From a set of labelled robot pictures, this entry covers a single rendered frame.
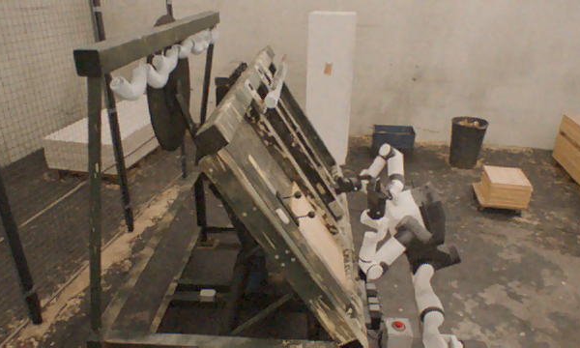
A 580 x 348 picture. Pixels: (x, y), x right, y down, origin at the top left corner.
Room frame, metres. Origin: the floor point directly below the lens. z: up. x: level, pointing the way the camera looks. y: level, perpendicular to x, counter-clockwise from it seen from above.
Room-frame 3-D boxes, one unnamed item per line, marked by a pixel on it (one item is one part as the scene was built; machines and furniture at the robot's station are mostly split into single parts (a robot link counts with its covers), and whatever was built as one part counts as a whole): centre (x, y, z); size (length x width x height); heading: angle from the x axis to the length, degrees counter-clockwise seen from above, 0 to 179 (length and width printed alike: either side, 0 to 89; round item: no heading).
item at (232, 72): (3.42, 0.45, 1.38); 0.70 x 0.15 x 0.85; 177
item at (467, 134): (5.94, -2.57, 0.33); 0.52 x 0.51 x 0.65; 169
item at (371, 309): (2.03, -0.49, 0.69); 0.50 x 0.14 x 0.24; 177
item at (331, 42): (6.13, -0.56, 1.03); 0.61 x 0.58 x 2.05; 169
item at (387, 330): (1.59, -0.53, 0.84); 0.12 x 0.12 x 0.18; 87
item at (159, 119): (2.58, 0.69, 1.85); 0.80 x 0.06 x 0.80; 177
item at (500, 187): (4.63, -2.51, 0.20); 0.61 x 0.53 x 0.40; 169
